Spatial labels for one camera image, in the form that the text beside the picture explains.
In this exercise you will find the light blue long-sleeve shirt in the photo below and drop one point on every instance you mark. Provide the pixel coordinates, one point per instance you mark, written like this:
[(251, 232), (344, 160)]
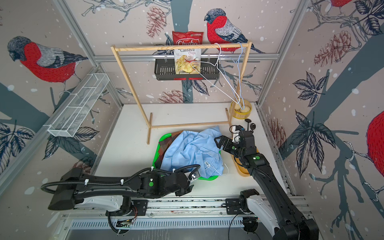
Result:
[(193, 148)]

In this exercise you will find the red Chuba chips bag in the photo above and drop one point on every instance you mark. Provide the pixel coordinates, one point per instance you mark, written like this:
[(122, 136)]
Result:
[(187, 38)]

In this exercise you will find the aluminium frame corner post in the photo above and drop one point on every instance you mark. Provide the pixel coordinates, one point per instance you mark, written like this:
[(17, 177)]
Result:
[(80, 36)]

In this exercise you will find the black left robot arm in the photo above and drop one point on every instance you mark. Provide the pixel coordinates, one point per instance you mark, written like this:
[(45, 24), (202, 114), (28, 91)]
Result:
[(78, 188)]

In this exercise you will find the dark multicolour plaid shirt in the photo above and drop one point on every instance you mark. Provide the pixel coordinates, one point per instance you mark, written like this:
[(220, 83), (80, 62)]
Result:
[(165, 142)]

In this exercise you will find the white wire mesh shelf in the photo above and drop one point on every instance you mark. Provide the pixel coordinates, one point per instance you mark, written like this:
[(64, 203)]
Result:
[(71, 118)]

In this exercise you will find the white wire hanger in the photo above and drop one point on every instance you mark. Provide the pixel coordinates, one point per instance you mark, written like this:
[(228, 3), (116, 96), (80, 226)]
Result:
[(212, 169), (216, 66)]

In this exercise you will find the black wall-mounted basket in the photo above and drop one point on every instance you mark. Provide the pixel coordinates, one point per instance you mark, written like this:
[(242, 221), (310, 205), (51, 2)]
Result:
[(165, 70)]

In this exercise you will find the light blue wire hanger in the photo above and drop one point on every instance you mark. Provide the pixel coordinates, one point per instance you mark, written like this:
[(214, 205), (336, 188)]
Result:
[(238, 75)]

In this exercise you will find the white cassava chips bag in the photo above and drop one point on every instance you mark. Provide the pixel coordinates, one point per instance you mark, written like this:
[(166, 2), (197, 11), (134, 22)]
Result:
[(187, 61)]

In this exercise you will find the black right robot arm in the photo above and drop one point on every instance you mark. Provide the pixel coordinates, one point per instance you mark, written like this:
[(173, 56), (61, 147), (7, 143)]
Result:
[(280, 216)]

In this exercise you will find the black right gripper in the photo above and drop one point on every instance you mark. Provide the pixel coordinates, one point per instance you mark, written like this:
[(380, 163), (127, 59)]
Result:
[(228, 142)]

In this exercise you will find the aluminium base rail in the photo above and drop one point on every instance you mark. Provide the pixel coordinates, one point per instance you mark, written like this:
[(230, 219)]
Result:
[(218, 206)]

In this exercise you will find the green plastic mesh basket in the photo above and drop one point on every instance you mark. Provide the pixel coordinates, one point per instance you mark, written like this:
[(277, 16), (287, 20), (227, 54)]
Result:
[(156, 163)]

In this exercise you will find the wooden clothes rack frame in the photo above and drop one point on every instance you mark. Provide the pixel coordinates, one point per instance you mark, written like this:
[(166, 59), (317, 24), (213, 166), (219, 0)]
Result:
[(149, 119)]

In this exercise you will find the yellow plastic tray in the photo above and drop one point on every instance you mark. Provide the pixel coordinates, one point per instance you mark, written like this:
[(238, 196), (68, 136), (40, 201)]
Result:
[(241, 165)]

